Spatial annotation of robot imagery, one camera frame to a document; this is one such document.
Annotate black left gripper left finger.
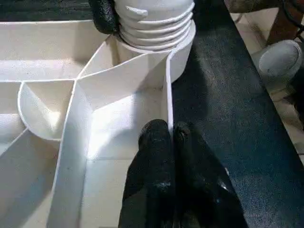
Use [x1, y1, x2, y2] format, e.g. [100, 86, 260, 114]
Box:
[118, 119, 175, 228]

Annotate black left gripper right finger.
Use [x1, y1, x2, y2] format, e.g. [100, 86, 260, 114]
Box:
[174, 121, 247, 228]

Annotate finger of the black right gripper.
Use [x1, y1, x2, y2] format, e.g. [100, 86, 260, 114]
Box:
[88, 0, 120, 35]

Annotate white plastic table leg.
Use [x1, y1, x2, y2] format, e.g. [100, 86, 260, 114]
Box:
[114, 0, 196, 51]

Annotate white plastic table top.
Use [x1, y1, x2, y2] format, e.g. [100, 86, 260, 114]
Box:
[0, 19, 196, 228]

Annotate black work mat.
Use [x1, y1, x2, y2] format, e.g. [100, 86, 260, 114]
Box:
[170, 0, 304, 228]

